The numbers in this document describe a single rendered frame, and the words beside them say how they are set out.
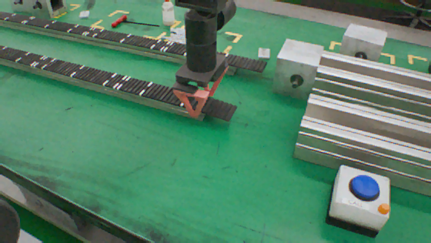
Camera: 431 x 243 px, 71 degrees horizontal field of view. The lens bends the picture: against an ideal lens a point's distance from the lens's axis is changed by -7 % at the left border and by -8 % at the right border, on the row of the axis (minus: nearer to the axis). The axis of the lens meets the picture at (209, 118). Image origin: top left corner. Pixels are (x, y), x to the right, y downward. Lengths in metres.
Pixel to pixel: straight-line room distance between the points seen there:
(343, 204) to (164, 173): 0.30
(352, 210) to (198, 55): 0.36
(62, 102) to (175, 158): 0.33
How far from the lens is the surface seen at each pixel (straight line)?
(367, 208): 0.52
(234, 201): 0.55
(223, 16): 0.61
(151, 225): 0.53
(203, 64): 0.59
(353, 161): 0.61
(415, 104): 0.76
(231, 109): 0.67
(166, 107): 0.71
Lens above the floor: 1.23
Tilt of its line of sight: 40 degrees down
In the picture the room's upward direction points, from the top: straight up
